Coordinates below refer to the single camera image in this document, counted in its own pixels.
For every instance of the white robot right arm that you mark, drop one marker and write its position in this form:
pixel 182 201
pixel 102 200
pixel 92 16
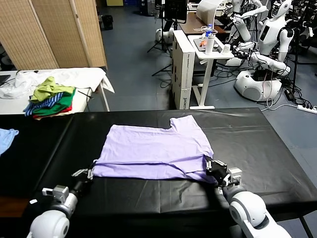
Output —
pixel 247 210

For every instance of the brown wooden desk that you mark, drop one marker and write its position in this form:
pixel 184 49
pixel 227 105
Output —
pixel 190 23

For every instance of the lime green garment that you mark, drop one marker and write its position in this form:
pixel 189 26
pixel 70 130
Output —
pixel 45 89

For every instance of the black vinyl table cover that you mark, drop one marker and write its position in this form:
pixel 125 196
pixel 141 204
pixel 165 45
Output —
pixel 247 138
pixel 24 168

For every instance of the white humanoid robot raised arm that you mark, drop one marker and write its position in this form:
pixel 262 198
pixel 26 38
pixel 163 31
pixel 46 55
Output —
pixel 241 29

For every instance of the black metal table leg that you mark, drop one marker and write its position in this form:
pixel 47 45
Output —
pixel 305 226

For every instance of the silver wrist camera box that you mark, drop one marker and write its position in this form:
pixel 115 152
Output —
pixel 235 173
pixel 60 193

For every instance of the beige garment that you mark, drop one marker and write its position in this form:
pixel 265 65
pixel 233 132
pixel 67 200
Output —
pixel 53 116

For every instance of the white tablecloth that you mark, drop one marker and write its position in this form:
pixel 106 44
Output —
pixel 81 77

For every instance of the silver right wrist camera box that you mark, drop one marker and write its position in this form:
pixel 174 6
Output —
pixel 235 173

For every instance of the crumpled white garment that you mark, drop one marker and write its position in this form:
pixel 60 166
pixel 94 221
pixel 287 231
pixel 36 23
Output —
pixel 23 80

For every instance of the white paper cup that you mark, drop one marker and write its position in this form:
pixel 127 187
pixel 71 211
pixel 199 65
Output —
pixel 226 49

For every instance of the white curved panel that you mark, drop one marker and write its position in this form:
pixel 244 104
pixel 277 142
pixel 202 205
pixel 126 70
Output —
pixel 206 12

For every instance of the grey tablet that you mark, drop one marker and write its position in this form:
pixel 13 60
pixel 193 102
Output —
pixel 198 44

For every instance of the black laptop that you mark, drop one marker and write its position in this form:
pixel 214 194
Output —
pixel 3 79

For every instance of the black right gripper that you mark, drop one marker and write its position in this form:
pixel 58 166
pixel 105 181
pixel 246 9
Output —
pixel 218 174

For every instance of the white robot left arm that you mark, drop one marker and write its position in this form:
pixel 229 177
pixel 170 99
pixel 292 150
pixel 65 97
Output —
pixel 52 223

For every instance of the black monitor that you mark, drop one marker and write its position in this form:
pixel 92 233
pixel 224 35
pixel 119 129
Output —
pixel 175 10

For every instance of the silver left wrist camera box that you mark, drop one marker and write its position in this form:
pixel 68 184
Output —
pixel 60 193

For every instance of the bamboo folding screen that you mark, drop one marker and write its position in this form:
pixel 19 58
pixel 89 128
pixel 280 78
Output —
pixel 49 32

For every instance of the small orange object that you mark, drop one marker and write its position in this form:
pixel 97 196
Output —
pixel 203 43

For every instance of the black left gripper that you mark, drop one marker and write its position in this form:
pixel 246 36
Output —
pixel 81 187

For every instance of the light blue garment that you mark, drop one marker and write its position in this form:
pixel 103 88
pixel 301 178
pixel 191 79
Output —
pixel 5 141

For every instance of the white power strip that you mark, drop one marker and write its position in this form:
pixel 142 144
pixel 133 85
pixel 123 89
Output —
pixel 305 108

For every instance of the white standing desk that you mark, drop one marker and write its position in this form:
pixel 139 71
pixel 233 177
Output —
pixel 206 74

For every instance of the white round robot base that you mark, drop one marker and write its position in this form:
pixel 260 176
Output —
pixel 163 36

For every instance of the blue striped garment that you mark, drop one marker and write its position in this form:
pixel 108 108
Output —
pixel 47 102

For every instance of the black pole stand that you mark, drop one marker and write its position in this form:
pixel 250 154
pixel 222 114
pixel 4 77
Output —
pixel 296 62

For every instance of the lavender t-shirt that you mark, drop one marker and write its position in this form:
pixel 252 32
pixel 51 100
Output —
pixel 153 148

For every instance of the black monitor tripod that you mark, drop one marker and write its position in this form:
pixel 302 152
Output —
pixel 163 70

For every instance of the tall white cardboard box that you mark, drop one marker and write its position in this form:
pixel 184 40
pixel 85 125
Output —
pixel 184 74

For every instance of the black light stand tripod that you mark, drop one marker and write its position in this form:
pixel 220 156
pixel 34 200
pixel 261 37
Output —
pixel 162 29

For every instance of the clear water bottle blue cap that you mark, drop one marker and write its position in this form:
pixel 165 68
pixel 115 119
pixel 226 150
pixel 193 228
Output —
pixel 209 29

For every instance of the black trash bin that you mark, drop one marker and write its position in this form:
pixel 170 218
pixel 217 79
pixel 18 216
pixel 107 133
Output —
pixel 107 23

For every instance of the white tumbler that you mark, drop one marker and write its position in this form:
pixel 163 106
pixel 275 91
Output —
pixel 209 45

